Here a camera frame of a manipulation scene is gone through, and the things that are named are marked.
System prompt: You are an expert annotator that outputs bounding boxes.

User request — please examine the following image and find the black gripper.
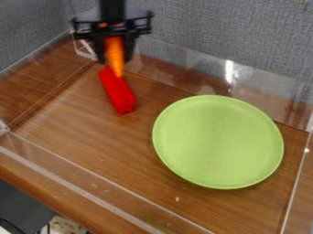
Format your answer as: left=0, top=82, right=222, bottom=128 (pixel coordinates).
left=71, top=7, right=154, bottom=64

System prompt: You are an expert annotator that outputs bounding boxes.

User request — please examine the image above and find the orange toy carrot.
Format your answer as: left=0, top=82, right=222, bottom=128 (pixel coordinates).
left=106, top=37, right=124, bottom=78

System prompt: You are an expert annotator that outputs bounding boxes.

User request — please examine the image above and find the green round plate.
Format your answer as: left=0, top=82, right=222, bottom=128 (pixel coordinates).
left=151, top=95, right=284, bottom=189

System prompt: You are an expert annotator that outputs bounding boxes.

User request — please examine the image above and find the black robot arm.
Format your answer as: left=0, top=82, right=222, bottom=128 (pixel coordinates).
left=71, top=0, right=154, bottom=64

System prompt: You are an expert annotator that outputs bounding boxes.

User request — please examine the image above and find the red folded cloth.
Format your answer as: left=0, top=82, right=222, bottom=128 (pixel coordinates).
left=98, top=66, right=137, bottom=114

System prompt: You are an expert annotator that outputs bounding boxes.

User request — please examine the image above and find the clear acrylic enclosure wall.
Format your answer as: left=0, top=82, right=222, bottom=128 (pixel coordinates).
left=0, top=35, right=313, bottom=234

